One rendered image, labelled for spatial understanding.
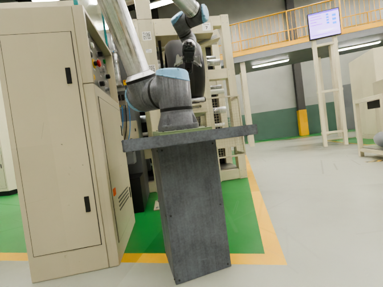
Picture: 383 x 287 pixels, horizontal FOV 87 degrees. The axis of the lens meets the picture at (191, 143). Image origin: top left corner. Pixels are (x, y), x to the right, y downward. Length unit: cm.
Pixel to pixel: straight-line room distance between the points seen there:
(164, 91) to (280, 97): 1052
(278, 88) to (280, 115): 136
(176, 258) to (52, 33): 114
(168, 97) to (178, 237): 58
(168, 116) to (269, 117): 1032
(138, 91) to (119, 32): 25
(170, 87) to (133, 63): 23
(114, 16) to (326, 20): 510
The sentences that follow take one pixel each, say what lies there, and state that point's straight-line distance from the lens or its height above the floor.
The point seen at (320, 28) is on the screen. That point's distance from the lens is 566.
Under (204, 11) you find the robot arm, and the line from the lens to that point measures 135.
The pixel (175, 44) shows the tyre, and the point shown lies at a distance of 186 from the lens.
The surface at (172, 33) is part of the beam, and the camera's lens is 235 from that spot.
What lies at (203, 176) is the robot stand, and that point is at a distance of 86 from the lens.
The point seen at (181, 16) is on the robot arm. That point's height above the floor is 130.
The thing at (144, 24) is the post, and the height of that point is 161.
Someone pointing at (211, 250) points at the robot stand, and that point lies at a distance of 98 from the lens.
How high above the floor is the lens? 58
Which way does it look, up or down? 2 degrees down
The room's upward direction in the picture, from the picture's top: 7 degrees counter-clockwise
